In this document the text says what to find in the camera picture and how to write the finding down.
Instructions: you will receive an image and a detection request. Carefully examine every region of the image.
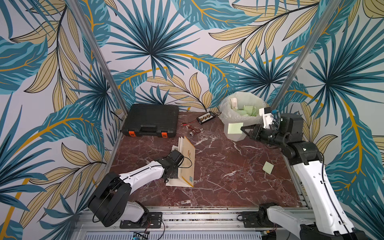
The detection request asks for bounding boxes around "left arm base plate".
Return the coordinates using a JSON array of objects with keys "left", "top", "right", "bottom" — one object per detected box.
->
[{"left": 120, "top": 212, "right": 163, "bottom": 229}]

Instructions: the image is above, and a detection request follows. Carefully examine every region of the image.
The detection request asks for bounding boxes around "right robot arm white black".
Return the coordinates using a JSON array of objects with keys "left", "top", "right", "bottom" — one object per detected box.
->
[{"left": 241, "top": 113, "right": 368, "bottom": 240}]

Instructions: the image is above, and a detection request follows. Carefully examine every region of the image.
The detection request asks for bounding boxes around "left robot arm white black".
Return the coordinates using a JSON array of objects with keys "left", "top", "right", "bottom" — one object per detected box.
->
[{"left": 88, "top": 150, "right": 185, "bottom": 227}]

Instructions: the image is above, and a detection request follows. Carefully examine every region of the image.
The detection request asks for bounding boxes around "green sticky note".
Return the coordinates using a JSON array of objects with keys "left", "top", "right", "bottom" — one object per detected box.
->
[
  {"left": 227, "top": 123, "right": 244, "bottom": 135},
  {"left": 263, "top": 162, "right": 274, "bottom": 175}
]

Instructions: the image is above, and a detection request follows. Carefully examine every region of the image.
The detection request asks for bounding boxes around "Chinese picture book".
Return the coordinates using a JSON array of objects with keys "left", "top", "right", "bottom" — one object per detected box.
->
[{"left": 166, "top": 136, "right": 196, "bottom": 188}]

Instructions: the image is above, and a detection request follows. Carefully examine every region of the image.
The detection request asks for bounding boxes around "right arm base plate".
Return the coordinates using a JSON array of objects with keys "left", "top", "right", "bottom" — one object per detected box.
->
[{"left": 237, "top": 211, "right": 281, "bottom": 229}]

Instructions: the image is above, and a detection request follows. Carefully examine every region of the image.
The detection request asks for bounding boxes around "green sticky note top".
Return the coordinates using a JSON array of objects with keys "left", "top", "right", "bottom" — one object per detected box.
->
[{"left": 263, "top": 162, "right": 274, "bottom": 175}]

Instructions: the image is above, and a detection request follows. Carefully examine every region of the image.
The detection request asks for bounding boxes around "black plastic tool case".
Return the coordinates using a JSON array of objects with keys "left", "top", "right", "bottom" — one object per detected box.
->
[{"left": 122, "top": 104, "right": 179, "bottom": 138}]

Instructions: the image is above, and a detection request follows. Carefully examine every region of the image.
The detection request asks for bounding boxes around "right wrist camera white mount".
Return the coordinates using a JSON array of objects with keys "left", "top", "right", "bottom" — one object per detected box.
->
[{"left": 259, "top": 107, "right": 280, "bottom": 130}]

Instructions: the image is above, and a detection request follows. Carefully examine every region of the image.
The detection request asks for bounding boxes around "black terminal board with connectors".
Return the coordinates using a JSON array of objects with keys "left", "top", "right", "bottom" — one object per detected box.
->
[{"left": 197, "top": 111, "right": 216, "bottom": 125}]

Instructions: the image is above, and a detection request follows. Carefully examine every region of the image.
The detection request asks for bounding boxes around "white bin with plastic bag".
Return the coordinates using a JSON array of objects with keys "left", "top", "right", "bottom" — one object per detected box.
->
[{"left": 219, "top": 92, "right": 267, "bottom": 142}]

